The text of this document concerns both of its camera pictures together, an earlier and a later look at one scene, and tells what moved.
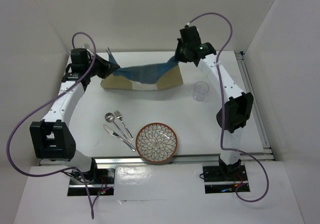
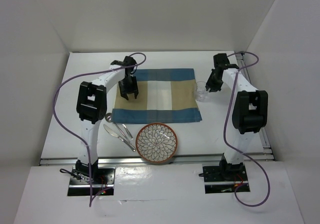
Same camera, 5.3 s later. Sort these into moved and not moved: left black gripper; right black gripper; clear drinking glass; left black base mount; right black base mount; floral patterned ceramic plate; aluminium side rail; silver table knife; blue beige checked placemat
Moved: blue beige checked placemat; left black gripper; right black gripper
Not moved: aluminium side rail; floral patterned ceramic plate; silver table knife; right black base mount; clear drinking glass; left black base mount
